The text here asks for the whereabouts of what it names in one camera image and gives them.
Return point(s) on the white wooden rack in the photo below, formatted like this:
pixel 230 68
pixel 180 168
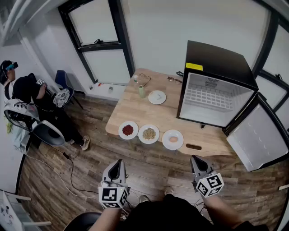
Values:
pixel 9 209

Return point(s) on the black framed window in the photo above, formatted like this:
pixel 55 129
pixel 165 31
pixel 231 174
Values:
pixel 263 54
pixel 101 47

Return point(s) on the small metal can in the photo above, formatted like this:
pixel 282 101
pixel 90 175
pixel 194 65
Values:
pixel 110 89

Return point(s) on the blue chair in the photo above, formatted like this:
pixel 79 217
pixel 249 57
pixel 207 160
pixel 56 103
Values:
pixel 61 77

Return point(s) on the light green cup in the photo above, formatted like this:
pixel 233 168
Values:
pixel 142 92

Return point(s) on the black mini fridge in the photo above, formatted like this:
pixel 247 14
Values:
pixel 214 58

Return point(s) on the person's right forearm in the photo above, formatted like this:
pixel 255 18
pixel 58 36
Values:
pixel 222 212

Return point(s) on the person's body black clothing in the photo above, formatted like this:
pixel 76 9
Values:
pixel 162 216

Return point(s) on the black round stool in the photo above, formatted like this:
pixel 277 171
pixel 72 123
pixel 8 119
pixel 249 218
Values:
pixel 83 222

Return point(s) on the white desk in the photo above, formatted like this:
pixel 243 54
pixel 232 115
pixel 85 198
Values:
pixel 284 187

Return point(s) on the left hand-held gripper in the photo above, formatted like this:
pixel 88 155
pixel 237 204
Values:
pixel 110 194

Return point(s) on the person's shoe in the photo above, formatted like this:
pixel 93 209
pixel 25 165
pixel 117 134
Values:
pixel 144 199
pixel 169 190

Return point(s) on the patterned round cushion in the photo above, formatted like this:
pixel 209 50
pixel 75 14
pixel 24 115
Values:
pixel 61 97

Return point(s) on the black frame eyeglasses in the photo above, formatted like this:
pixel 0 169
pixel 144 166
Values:
pixel 178 81

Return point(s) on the gray shell chair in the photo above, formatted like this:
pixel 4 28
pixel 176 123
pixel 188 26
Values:
pixel 48 135

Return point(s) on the tan beans food pile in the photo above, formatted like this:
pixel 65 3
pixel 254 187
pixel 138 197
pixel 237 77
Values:
pixel 149 133

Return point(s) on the white chair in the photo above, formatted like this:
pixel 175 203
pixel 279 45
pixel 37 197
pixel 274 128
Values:
pixel 9 112

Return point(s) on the person's left forearm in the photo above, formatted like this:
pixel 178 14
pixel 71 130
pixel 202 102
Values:
pixel 106 220

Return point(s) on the person's right shoe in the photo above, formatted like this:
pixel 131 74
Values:
pixel 169 190

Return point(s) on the white plate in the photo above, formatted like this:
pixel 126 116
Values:
pixel 140 135
pixel 152 100
pixel 167 144
pixel 120 125

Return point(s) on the white ceiling pipes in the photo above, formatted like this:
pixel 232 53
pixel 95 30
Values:
pixel 15 18

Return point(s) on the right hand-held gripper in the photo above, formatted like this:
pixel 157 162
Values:
pixel 210 186

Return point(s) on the person's left shoe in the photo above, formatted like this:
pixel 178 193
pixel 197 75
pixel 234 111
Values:
pixel 144 199

